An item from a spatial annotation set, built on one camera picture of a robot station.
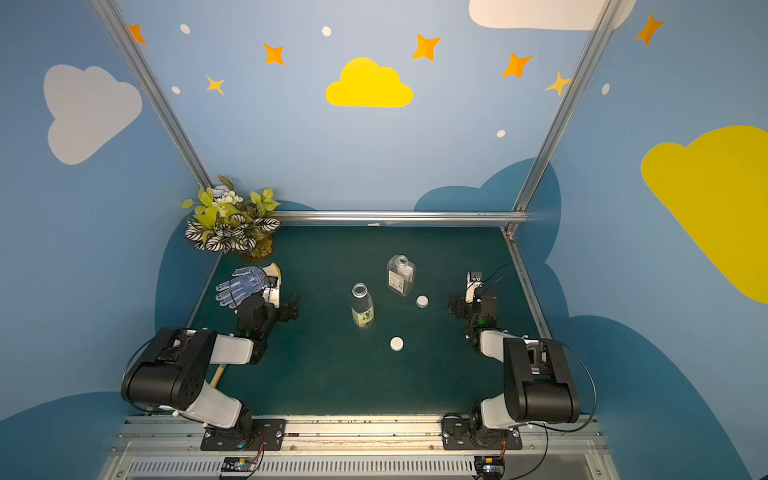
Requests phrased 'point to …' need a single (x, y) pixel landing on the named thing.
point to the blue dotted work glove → (248, 282)
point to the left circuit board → (238, 464)
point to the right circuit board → (490, 465)
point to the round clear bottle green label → (362, 306)
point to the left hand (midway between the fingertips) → (282, 289)
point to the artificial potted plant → (224, 223)
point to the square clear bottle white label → (401, 275)
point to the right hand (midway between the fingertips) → (473, 290)
